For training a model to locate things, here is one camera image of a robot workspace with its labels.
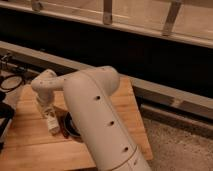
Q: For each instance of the black round bowl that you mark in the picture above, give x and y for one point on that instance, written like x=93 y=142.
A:
x=70 y=127

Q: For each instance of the metal rail bracket left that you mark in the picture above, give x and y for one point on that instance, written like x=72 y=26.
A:
x=36 y=5

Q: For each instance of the metal rail bracket middle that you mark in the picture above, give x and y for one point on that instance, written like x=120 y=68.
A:
x=107 y=12

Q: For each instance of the metal rail bracket right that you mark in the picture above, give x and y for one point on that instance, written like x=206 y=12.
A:
x=171 y=17

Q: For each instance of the black device at left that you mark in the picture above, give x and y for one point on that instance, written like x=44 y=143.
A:
x=6 y=116

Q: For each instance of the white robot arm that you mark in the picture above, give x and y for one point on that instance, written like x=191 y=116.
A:
x=87 y=97

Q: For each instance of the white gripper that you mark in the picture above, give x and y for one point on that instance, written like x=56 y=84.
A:
x=49 y=114

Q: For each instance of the metal rail bracket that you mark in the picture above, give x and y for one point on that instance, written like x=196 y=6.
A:
x=171 y=17
x=107 y=12
x=36 y=5

